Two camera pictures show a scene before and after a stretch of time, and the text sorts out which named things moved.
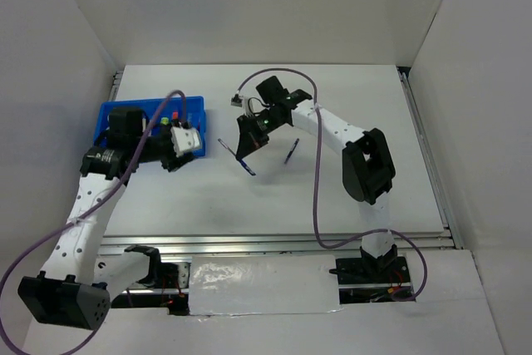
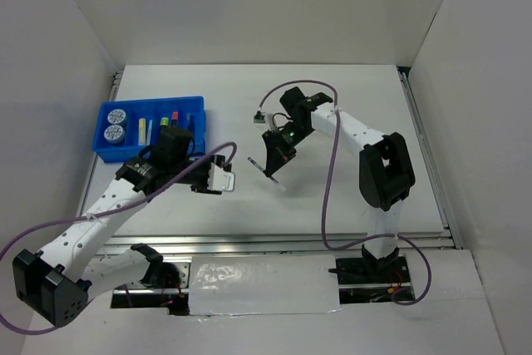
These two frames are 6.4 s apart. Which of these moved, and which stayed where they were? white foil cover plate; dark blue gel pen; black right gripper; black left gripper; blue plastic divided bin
Moved: dark blue gel pen; black right gripper; black left gripper
Stayed: white foil cover plate; blue plastic divided bin
